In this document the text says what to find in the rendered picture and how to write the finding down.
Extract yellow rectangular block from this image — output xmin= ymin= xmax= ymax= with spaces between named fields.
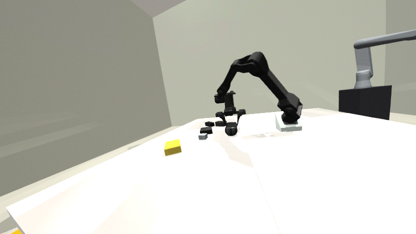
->
xmin=164 ymin=139 xmax=182 ymax=156

